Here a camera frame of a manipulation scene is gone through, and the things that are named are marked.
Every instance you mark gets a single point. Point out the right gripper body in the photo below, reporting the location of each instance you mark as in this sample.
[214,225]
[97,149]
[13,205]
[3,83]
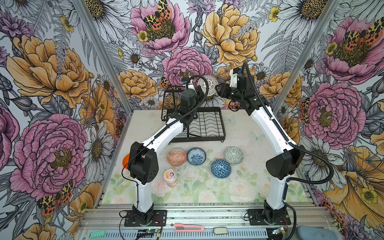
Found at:
[232,93]

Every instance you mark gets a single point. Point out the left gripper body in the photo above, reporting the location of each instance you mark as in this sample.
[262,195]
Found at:
[200,96]

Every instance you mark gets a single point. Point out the white perforated strainer bowl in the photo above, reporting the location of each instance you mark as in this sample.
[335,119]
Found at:
[212,83]

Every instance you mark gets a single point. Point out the black wire dish rack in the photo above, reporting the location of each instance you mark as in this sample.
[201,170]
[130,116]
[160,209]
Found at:
[208,124]

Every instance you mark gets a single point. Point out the orange plastic bowl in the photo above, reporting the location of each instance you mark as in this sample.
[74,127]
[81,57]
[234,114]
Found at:
[125,161]

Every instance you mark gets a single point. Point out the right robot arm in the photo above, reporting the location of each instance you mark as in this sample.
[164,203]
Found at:
[287,155]

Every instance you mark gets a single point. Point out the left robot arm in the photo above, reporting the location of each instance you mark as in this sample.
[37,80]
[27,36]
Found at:
[143,160]

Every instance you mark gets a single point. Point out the blue floral ceramic bowl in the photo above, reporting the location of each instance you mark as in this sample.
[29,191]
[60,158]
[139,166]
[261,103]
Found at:
[196,156]

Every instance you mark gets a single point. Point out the orange patterned ceramic bowl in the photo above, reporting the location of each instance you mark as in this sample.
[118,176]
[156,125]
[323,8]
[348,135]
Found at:
[177,157]

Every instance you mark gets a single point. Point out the green patterned ceramic bowl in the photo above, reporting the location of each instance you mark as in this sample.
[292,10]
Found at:
[233,155]

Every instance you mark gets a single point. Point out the dark blue patterned bowl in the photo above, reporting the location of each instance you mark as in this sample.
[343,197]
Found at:
[221,168]

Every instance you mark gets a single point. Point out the pink lidded small jar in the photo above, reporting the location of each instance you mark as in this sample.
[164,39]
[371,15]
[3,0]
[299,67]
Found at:
[170,178]

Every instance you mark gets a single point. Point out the pink utility knife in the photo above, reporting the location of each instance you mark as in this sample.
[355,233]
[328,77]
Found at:
[186,228]

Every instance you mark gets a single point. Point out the grey oval object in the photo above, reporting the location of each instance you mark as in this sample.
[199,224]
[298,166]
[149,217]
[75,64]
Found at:
[220,231]

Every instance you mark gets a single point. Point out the blue cloth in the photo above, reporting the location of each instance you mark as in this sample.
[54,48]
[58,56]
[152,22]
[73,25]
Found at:
[312,233]

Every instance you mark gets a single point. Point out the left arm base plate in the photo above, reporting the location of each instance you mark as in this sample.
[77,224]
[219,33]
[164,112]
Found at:
[155,218]

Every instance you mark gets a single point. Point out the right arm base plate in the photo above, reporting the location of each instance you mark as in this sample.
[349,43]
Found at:
[267,217]

